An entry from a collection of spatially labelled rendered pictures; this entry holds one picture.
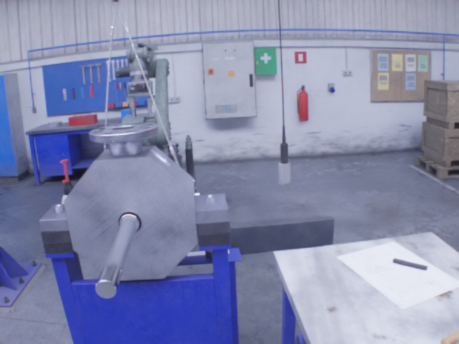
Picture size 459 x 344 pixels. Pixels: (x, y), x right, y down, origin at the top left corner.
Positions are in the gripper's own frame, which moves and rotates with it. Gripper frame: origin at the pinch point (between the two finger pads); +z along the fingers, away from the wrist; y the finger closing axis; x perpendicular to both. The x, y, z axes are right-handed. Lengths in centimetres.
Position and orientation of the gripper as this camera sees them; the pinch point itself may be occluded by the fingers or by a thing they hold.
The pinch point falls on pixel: (141, 112)
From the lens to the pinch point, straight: 379.2
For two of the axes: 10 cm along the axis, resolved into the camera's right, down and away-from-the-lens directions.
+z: 0.5, 9.6, 2.6
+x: 0.9, 2.6, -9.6
